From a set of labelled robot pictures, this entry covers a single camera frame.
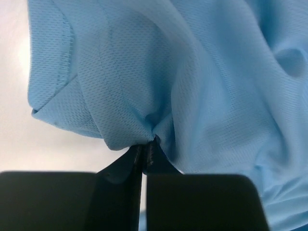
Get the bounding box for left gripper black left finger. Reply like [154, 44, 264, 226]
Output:
[0, 146, 142, 231]

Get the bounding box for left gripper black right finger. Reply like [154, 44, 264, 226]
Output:
[144, 141, 269, 231]

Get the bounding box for light blue mesh shorts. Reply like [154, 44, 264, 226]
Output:
[28, 0, 308, 231]

